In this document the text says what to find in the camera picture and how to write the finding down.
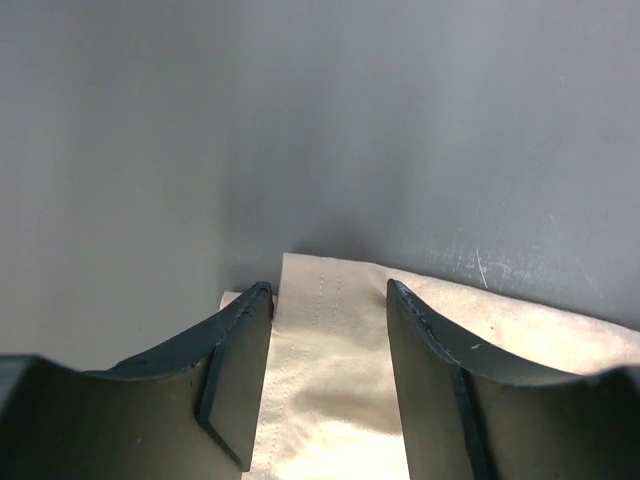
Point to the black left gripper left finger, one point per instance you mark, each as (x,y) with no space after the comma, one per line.
(189,404)

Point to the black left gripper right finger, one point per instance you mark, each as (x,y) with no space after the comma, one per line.
(471,410)

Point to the beige t shirt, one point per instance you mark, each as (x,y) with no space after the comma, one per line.
(329,408)

